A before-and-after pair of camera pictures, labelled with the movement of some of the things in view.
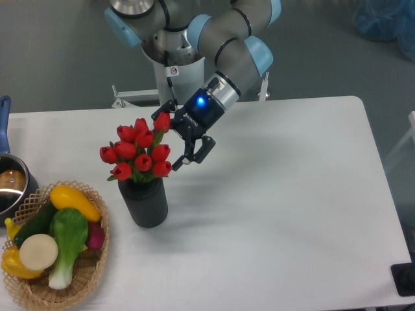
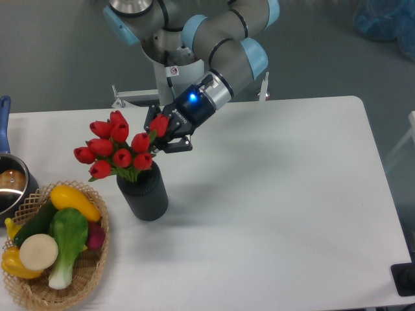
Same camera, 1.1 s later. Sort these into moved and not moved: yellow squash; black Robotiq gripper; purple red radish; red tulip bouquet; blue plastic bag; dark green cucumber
Moved: black Robotiq gripper; red tulip bouquet
Not moved: dark green cucumber; yellow squash; blue plastic bag; purple red radish
